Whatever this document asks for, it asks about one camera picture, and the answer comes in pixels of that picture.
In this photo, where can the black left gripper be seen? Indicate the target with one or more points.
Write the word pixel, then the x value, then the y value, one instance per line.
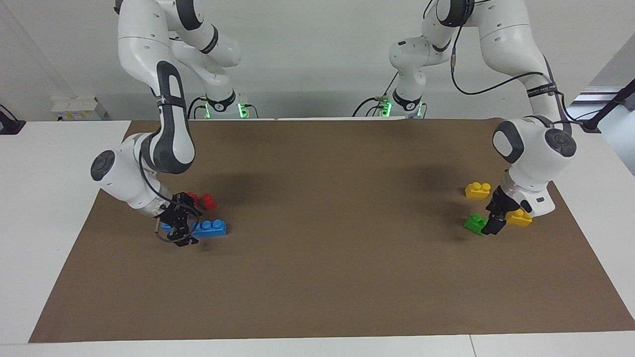
pixel 502 203

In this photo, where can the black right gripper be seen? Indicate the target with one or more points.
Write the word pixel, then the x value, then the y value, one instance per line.
pixel 179 210

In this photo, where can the green two-stud toy brick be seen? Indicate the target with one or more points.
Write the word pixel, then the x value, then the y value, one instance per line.
pixel 474 223

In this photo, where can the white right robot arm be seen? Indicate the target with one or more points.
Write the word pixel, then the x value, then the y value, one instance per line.
pixel 144 39

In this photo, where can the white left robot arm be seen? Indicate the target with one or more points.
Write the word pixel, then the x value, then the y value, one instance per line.
pixel 506 39

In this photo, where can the yellow two-stud toy brick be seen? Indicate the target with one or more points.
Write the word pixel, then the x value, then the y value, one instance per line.
pixel 521 219
pixel 477 191

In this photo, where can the red one-stud toy brick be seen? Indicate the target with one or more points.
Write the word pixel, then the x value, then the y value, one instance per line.
pixel 194 198
pixel 209 202

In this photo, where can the brown table mat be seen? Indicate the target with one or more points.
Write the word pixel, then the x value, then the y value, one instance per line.
pixel 327 267

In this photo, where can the black clamp stand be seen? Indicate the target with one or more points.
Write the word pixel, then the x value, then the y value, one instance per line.
pixel 607 106
pixel 10 126

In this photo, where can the white wall socket box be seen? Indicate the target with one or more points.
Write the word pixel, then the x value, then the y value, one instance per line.
pixel 77 108

